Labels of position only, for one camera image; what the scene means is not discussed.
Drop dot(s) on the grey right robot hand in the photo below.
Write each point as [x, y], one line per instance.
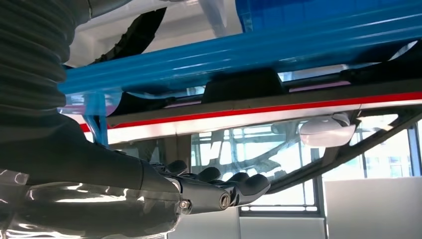
[82, 184]

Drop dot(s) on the blue metal shelf rack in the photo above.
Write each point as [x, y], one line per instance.
[230, 56]

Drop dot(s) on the white car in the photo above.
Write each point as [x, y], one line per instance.
[230, 123]

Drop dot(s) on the red barrier belt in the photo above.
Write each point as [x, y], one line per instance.
[263, 109]

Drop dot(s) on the white car side mirror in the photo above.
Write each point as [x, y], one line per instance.
[326, 133]

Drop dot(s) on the blue plastic crate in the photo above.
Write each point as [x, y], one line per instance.
[329, 13]

